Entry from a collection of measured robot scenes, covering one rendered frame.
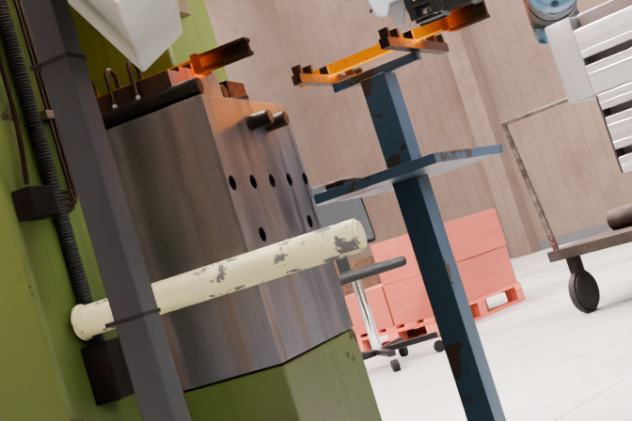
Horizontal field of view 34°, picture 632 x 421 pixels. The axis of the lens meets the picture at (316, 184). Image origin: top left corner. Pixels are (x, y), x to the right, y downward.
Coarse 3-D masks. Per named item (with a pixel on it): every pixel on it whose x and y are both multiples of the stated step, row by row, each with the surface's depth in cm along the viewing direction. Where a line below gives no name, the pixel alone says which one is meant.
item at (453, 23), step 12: (456, 12) 214; (468, 12) 212; (480, 12) 211; (432, 24) 215; (444, 24) 213; (456, 24) 214; (468, 24) 213; (420, 36) 217; (372, 48) 222; (348, 60) 225; (360, 60) 224; (336, 72) 227
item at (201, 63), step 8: (232, 40) 180; (240, 40) 180; (248, 40) 182; (216, 48) 181; (224, 48) 181; (232, 48) 181; (240, 48) 181; (248, 48) 180; (192, 56) 182; (200, 56) 182; (208, 56) 183; (216, 56) 182; (224, 56) 182; (232, 56) 180; (240, 56) 181; (184, 64) 183; (192, 64) 182; (200, 64) 182; (208, 64) 183; (216, 64) 181; (224, 64) 182; (200, 72) 182; (208, 72) 184
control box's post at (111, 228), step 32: (32, 0) 125; (64, 0) 127; (32, 32) 125; (64, 32) 125; (64, 64) 124; (64, 96) 124; (64, 128) 124; (96, 128) 125; (96, 160) 123; (96, 192) 123; (96, 224) 123; (128, 224) 125; (96, 256) 123; (128, 256) 122; (128, 288) 122; (160, 320) 124; (128, 352) 122; (160, 352) 122; (160, 384) 121; (160, 416) 121
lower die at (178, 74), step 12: (168, 72) 172; (180, 72) 177; (192, 72) 181; (144, 84) 174; (156, 84) 173; (168, 84) 172; (204, 84) 185; (216, 84) 190; (108, 96) 176; (120, 96) 175; (132, 96) 175; (144, 96) 174; (108, 108) 176
